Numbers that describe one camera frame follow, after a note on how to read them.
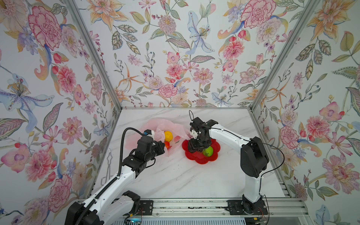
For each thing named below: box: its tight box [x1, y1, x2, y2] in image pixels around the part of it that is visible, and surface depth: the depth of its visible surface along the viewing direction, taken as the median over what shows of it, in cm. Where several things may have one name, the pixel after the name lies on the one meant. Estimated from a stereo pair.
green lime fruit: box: [202, 146, 214, 158], surface depth 92 cm
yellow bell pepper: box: [164, 130, 173, 143], surface depth 100 cm
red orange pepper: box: [164, 141, 172, 150], surface depth 99 cm
